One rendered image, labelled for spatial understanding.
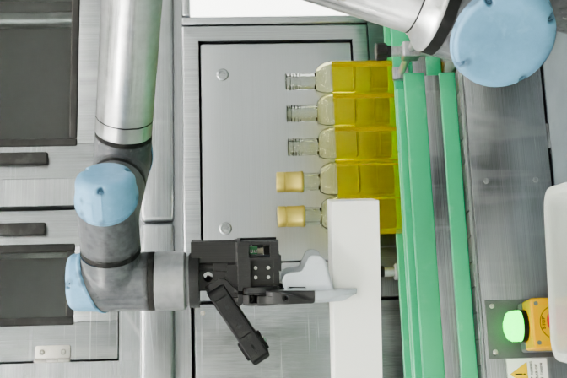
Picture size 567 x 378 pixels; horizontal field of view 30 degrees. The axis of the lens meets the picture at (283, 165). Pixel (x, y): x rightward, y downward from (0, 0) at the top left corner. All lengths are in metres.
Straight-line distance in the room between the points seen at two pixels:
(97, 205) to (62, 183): 0.63
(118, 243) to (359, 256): 0.30
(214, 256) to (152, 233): 0.51
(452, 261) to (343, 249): 0.29
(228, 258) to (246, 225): 0.49
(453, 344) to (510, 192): 0.24
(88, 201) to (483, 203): 0.62
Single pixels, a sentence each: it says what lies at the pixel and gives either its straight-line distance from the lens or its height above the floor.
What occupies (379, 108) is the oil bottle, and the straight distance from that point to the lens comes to 1.75.
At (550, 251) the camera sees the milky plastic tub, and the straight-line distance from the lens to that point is 1.43.
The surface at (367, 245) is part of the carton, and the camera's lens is 1.35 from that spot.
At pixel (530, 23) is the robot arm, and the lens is 1.15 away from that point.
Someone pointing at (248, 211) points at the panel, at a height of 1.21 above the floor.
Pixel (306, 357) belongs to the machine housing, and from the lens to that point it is 1.85.
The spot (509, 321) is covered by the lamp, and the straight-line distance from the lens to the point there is 1.53.
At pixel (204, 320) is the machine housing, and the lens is 1.85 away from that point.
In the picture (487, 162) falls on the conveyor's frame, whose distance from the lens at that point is 1.62.
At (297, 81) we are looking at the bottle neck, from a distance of 1.77.
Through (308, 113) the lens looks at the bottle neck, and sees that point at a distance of 1.75.
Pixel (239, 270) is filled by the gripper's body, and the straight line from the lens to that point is 1.33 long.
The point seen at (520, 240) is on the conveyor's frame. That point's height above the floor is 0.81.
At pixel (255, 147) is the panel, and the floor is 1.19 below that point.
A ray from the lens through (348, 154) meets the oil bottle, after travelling 1.72.
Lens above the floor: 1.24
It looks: 3 degrees down
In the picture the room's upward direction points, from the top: 91 degrees counter-clockwise
